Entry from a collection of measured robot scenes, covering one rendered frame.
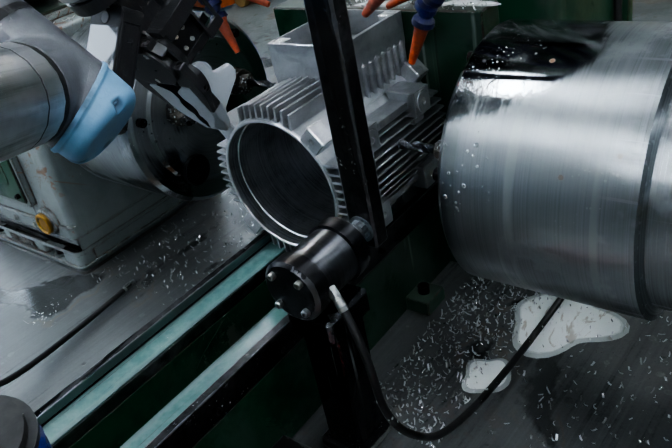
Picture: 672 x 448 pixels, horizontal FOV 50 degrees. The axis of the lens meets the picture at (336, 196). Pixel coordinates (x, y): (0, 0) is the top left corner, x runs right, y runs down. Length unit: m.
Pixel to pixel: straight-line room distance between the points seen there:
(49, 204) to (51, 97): 0.65
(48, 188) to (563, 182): 0.79
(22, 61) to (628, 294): 0.47
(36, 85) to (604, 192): 0.40
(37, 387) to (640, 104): 0.77
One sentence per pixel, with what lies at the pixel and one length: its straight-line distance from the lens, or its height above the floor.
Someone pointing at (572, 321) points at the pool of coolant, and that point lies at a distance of 0.88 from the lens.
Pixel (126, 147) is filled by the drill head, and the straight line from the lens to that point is 0.92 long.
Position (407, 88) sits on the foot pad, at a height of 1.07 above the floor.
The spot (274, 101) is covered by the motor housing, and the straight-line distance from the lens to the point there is 0.74.
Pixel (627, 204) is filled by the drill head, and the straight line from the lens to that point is 0.55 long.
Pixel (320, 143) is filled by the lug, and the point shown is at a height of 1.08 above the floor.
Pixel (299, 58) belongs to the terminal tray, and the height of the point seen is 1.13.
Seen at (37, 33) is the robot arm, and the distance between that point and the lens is 0.58.
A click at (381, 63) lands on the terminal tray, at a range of 0.81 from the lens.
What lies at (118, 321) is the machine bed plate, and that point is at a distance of 1.05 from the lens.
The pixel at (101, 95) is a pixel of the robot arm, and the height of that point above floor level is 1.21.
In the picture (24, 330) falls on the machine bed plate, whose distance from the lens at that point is 1.12.
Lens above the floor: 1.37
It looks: 29 degrees down
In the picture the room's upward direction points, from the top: 12 degrees counter-clockwise
